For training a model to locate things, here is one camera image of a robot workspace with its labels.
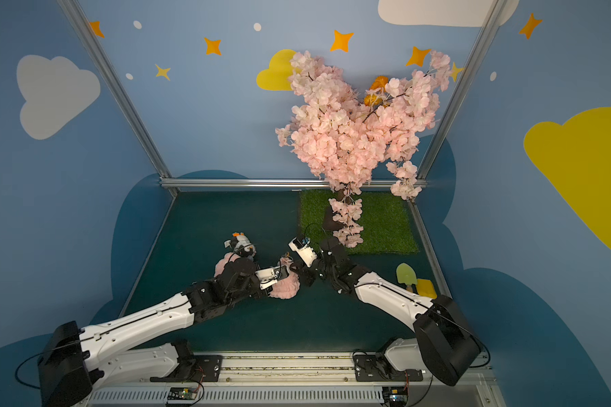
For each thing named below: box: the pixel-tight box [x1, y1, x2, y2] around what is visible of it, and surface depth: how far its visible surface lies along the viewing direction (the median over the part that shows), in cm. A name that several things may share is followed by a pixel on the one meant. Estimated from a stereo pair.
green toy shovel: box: [395, 262, 418, 291], surface depth 98 cm
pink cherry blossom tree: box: [275, 50, 451, 248], surface depth 70 cm
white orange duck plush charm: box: [224, 232, 257, 258], surface depth 98 cm
